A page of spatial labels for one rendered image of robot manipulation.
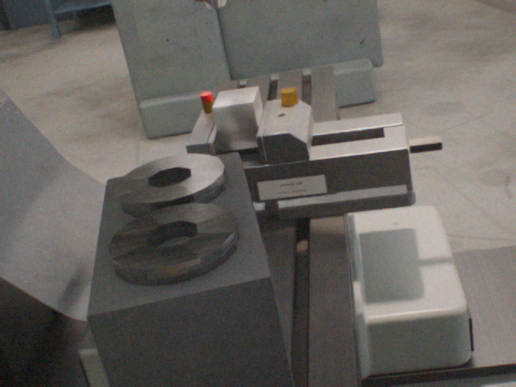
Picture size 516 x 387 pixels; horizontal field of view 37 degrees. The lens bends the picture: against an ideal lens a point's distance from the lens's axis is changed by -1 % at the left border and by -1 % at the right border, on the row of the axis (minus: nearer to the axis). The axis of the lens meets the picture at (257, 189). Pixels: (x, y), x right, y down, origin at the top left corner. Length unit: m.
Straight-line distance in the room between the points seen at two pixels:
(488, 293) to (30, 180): 0.66
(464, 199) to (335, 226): 2.03
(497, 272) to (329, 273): 0.40
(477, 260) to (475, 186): 1.82
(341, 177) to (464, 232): 1.80
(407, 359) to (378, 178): 0.23
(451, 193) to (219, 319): 2.51
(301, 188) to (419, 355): 0.25
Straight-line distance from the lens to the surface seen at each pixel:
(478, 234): 2.70
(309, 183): 0.94
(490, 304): 1.11
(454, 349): 0.98
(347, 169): 0.94
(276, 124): 0.95
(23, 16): 8.05
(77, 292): 1.00
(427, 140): 0.98
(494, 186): 3.01
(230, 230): 0.52
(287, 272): 0.85
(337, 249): 0.87
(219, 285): 0.49
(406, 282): 1.00
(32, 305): 1.22
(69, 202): 1.14
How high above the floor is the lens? 1.36
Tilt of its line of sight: 25 degrees down
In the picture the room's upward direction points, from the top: 11 degrees counter-clockwise
